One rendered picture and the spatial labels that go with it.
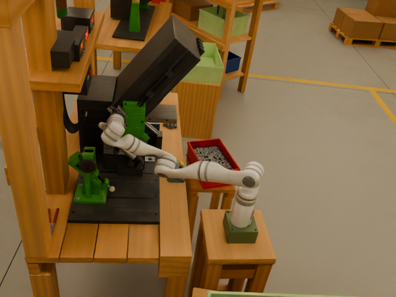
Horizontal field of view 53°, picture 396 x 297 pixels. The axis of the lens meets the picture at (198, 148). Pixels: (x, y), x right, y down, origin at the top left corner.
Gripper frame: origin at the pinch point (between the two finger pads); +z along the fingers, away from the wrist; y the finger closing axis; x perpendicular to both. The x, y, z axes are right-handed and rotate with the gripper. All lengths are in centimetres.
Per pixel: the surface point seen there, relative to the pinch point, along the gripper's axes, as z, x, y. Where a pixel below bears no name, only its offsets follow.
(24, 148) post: -65, 16, 21
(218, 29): 264, -85, -41
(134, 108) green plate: 2.9, -7.1, -3.7
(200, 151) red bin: 26, -15, -53
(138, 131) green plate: 2.9, -0.5, -13.9
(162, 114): 19.5, -13.3, -18.7
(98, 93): 14.8, 4.5, 12.2
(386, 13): 528, -365, -253
